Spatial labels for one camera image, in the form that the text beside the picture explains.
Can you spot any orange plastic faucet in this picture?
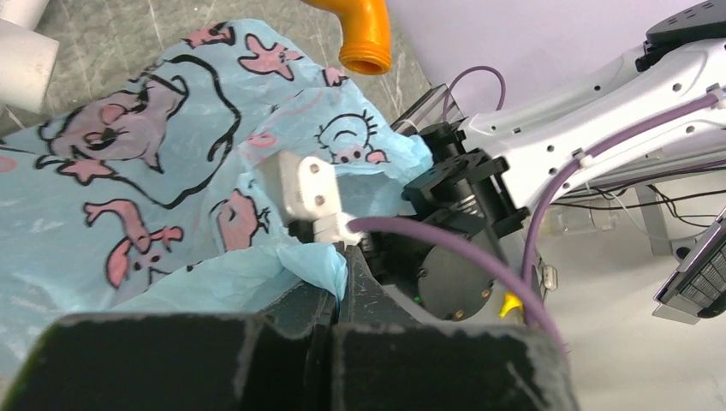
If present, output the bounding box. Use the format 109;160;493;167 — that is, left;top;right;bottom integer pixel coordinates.
303;0;393;75

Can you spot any blue printed plastic bag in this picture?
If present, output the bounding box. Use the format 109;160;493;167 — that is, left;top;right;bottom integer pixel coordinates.
1;20;432;377

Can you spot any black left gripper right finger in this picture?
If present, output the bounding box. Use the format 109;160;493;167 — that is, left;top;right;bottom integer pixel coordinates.
331;247;580;410

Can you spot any black keyboard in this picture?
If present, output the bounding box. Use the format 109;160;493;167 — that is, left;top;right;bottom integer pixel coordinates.
652;211;725;325

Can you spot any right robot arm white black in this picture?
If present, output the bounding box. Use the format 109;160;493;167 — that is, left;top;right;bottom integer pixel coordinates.
402;1;725;302

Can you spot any yellow fake banana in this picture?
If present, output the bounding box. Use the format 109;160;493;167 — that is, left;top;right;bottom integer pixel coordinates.
498;291;523;319

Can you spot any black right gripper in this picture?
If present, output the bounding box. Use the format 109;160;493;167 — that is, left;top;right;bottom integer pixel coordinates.
289;217;506;325

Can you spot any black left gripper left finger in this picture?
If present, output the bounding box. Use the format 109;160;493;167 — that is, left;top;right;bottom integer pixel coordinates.
2;283;336;410

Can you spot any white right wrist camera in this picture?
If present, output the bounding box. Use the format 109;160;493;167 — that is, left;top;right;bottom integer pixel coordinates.
255;150;362;246

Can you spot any white vertical pipe with fittings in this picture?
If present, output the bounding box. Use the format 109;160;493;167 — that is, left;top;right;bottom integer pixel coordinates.
1;0;59;114

